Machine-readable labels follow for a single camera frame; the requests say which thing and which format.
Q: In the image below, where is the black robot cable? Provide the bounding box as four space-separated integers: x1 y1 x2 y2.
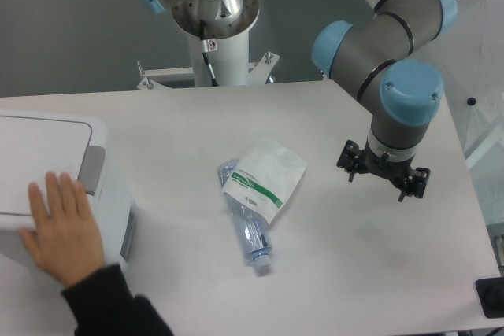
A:
198 20 220 87

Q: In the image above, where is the black sleeved forearm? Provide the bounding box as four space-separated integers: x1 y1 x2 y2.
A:
61 264 172 335

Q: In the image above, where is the white push-button trash can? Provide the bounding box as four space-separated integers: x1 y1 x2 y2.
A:
0 107 139 278

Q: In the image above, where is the crushed clear plastic bottle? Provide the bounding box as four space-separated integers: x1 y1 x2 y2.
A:
215 157 274 277

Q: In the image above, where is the white superior umbrella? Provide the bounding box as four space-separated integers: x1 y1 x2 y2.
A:
409 0 504 227

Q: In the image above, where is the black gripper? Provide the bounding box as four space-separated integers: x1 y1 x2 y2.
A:
336 140 431 202

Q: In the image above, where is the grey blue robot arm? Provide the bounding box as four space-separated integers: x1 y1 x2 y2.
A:
143 0 458 198

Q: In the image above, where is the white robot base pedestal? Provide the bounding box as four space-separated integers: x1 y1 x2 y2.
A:
172 0 259 87

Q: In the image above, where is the white metal frame bracket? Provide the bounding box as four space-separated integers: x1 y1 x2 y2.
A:
136 51 280 90

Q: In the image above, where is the black device at table edge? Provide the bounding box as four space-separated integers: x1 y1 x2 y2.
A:
475 277 504 319

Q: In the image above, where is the bare human hand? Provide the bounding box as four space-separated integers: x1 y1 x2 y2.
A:
18 172 105 288

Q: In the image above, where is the white green plastic pouch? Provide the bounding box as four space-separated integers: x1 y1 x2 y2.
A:
222 138 307 224

